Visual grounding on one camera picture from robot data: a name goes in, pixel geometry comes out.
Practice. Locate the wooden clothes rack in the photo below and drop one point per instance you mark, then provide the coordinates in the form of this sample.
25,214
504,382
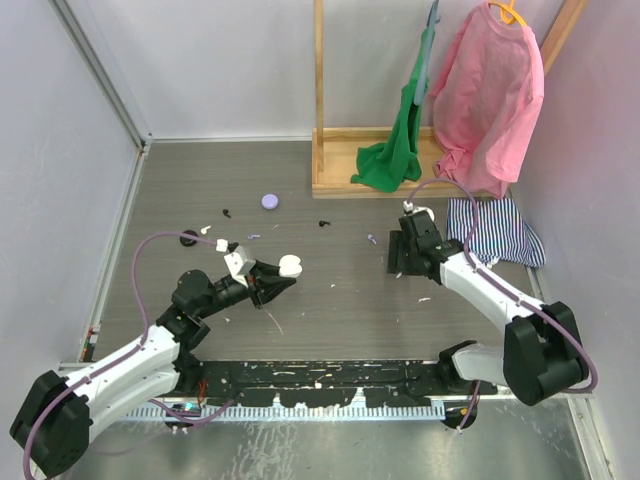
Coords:
334,149

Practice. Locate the orange clothes hanger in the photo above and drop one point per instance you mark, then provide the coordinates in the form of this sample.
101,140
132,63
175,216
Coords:
508,14

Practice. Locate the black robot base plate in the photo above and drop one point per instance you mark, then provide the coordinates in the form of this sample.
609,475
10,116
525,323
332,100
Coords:
314,384

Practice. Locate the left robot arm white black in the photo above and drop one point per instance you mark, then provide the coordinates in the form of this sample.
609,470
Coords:
62,415

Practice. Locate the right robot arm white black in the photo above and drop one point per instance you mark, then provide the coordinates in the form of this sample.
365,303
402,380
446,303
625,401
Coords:
542,352

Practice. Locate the black round earbud case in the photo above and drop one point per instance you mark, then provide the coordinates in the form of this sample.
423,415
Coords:
188,238

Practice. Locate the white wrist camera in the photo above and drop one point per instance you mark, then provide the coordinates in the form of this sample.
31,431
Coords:
238,261
410,208

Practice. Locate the aluminium corner frame profile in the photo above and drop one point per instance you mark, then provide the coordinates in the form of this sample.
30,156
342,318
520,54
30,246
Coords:
80,23

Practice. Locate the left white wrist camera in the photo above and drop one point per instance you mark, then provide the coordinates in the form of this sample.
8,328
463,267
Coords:
238,261

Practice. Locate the blue clothes hanger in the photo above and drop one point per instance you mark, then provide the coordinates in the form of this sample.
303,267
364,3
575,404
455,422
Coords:
425,53

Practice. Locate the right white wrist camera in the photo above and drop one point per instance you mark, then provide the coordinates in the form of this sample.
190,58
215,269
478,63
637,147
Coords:
410,208

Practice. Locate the blue white striped cloth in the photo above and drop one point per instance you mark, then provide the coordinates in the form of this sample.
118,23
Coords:
501,233

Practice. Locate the white earbud charging case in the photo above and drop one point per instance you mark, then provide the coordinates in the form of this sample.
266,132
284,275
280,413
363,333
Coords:
290,266

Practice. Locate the slotted grey cable duct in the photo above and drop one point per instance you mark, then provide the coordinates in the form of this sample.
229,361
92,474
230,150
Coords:
357,410

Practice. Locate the pink t-shirt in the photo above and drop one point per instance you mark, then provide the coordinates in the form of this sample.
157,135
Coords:
486,102

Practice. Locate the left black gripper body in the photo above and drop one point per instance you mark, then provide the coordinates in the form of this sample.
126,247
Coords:
252,289

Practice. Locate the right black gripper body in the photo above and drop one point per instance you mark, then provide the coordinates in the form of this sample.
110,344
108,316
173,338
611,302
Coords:
401,255

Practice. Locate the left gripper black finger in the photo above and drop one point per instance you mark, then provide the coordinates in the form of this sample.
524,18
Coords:
271,287
264,270

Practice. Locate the green cloth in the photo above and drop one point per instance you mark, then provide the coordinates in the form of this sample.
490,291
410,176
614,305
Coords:
384,166

